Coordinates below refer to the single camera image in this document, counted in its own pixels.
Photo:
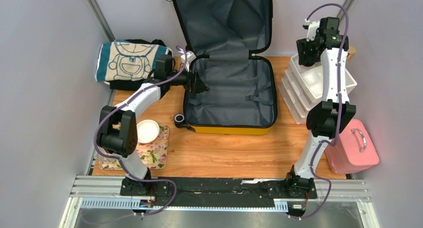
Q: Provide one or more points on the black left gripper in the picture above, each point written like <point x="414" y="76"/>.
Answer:
<point x="193" y="84"/>

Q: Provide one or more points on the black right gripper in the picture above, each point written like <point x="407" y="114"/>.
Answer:
<point x="303" y="46"/>

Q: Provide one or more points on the beige gold cosmetic tube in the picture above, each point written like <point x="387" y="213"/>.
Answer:
<point x="351" y="52"/>

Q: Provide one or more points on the yellow cartoon hard-shell suitcase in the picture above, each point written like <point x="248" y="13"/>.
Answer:
<point x="228" y="38"/>

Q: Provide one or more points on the black garment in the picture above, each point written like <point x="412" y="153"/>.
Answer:
<point x="132" y="84"/>

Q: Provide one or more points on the teal cream cartoon shirt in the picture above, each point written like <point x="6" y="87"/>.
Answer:
<point x="103" y="58"/>

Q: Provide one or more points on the pink jewelry box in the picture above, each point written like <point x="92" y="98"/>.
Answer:
<point x="354" y="151"/>

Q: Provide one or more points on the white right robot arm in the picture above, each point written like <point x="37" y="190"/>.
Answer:
<point x="329" y="117"/>

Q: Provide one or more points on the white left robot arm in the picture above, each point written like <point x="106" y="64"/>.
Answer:
<point x="116" y="135"/>

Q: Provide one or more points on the white drawer organizer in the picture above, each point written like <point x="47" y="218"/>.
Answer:
<point x="301" y="88"/>

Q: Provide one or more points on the white small bowl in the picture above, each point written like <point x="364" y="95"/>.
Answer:
<point x="147" y="131"/>

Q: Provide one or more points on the floral tray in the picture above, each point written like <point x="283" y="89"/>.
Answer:
<point x="153" y="154"/>

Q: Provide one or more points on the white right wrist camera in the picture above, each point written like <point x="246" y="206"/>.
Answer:
<point x="311" y="27"/>

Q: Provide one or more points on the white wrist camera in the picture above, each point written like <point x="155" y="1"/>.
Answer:
<point x="311" y="27"/>
<point x="186" y="59"/>

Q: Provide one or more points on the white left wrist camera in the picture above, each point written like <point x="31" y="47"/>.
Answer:
<point x="186" y="59"/>

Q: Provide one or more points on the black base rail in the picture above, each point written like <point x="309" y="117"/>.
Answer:
<point x="213" y="192"/>

